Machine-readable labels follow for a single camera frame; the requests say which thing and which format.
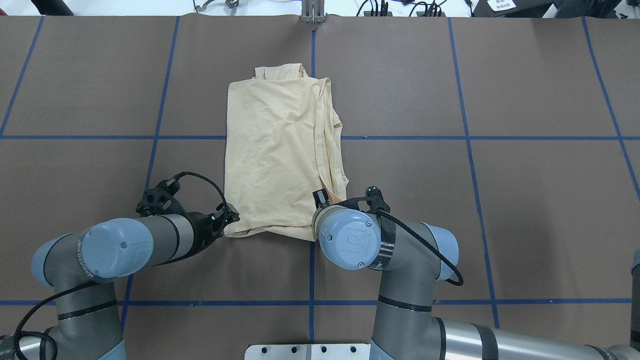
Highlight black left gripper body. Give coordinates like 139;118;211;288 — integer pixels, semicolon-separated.
135;181;240;251

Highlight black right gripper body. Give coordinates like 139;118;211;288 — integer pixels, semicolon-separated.
312;186;391;215

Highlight cream long-sleeve printed shirt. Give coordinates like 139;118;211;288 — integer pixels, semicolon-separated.
224;63;349;242

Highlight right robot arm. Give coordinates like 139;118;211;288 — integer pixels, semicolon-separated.
311;186;639;360

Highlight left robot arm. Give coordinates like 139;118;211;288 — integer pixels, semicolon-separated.
1;172;240;360

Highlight black labelled box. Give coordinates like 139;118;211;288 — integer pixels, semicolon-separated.
472;0;554;18

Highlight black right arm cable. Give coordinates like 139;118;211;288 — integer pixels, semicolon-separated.
376;209;465;287

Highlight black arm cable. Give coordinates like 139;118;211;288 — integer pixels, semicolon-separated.
12;171;232;360
376;209;465;287

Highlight white camera mast base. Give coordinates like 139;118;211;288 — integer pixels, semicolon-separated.
244;342;370;360

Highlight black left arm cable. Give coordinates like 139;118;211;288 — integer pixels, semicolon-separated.
12;171;232;360

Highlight aluminium frame post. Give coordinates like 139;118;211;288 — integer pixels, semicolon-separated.
300;0;326;24

